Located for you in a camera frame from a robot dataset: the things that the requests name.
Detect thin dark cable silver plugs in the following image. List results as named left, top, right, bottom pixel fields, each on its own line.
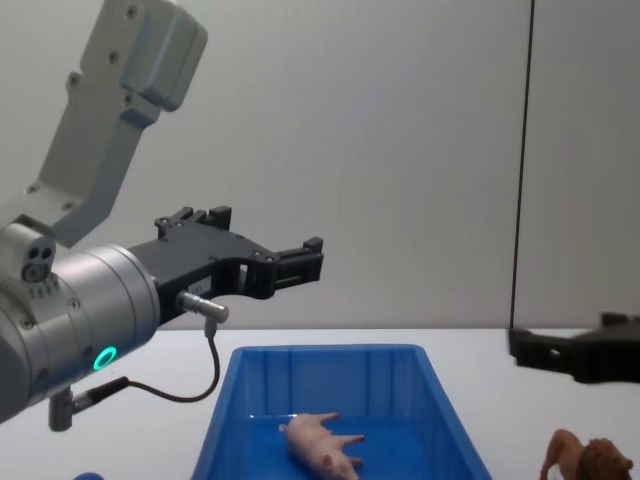
left=48, top=291, right=231, bottom=433

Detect pink toy pig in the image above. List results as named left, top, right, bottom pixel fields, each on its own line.
left=277, top=411, right=367, bottom=480

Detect blue plastic bin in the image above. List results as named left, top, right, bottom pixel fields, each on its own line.
left=185, top=343, right=494, bottom=480

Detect brown toy lion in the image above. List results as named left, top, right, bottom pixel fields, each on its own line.
left=538, top=428, right=634, bottom=480

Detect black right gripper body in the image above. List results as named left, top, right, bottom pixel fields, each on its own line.
left=573, top=312, right=640, bottom=386

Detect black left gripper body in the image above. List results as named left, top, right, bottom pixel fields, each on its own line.
left=127, top=228, right=276, bottom=322

